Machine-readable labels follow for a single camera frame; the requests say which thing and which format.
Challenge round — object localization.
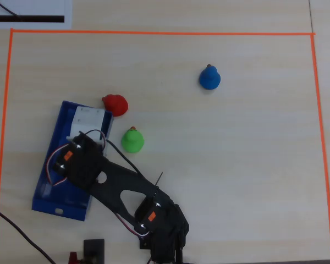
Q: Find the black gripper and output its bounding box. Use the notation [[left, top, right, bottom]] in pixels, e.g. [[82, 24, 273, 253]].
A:
[[70, 131, 107, 159]]

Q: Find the green rubber duck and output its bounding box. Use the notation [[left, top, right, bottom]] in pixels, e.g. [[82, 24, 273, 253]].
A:
[[120, 126, 145, 154]]

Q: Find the blue plastic box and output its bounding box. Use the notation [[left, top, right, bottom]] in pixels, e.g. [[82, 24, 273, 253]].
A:
[[31, 100, 114, 222]]

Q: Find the red rubber duck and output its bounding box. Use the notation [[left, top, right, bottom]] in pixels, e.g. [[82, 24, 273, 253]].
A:
[[101, 94, 129, 117]]

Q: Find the blue rubber duck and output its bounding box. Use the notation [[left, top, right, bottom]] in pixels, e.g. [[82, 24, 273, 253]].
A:
[[199, 64, 222, 90]]

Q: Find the orange tape strip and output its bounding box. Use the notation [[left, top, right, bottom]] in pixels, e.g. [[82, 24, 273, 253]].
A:
[[10, 28, 316, 37], [0, 29, 14, 264], [310, 34, 330, 260]]

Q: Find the black table clamp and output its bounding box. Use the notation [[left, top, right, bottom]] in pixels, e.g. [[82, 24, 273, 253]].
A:
[[82, 238, 106, 264]]

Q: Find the white sheet with black stripe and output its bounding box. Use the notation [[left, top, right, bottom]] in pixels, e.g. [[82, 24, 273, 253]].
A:
[[0, 0, 73, 30]]

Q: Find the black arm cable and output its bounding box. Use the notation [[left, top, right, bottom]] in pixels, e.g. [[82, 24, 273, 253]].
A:
[[106, 139, 164, 185]]

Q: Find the white red black servo cable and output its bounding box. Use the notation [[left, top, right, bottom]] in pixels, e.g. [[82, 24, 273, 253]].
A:
[[114, 211, 151, 238], [45, 129, 106, 187]]

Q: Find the thin dark cable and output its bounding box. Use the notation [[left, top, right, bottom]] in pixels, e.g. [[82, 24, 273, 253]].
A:
[[0, 0, 22, 18]]

